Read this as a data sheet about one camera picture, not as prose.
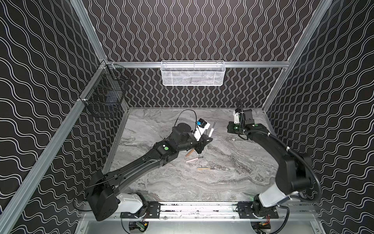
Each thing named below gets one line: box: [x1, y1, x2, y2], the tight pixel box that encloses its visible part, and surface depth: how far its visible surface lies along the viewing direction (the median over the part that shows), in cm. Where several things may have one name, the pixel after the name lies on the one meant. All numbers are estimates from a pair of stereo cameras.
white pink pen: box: [208, 120, 217, 138], surface depth 69 cm
